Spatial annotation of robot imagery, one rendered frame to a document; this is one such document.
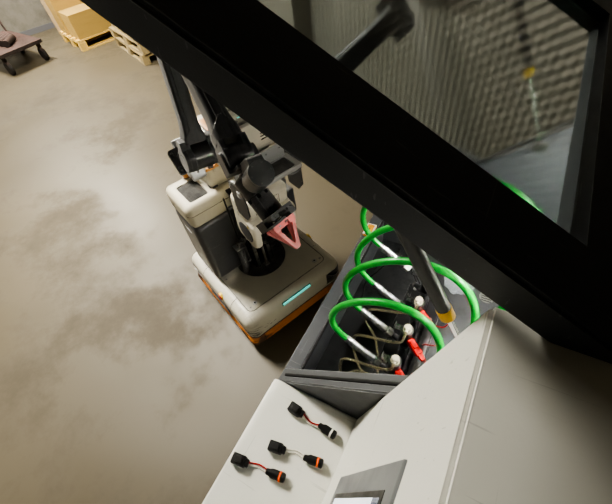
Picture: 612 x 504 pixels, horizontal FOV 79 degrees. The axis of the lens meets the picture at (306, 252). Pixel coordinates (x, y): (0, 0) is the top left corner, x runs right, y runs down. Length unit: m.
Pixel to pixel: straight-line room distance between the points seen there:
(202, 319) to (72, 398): 0.77
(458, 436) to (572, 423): 0.08
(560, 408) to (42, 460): 2.28
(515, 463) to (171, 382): 1.99
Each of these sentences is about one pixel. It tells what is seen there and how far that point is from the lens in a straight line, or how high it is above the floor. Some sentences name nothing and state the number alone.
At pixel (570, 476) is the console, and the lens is 0.35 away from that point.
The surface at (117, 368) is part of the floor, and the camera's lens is 2.40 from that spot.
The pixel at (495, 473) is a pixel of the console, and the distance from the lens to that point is 0.33.
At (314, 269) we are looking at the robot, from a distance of 2.00.
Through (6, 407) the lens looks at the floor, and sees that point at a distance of 2.69.
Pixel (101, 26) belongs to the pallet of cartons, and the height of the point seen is 0.21.
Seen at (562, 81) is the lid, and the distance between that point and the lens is 0.64.
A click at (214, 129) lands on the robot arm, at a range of 0.87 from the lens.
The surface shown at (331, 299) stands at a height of 0.95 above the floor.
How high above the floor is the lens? 1.86
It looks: 49 degrees down
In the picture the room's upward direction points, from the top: 10 degrees counter-clockwise
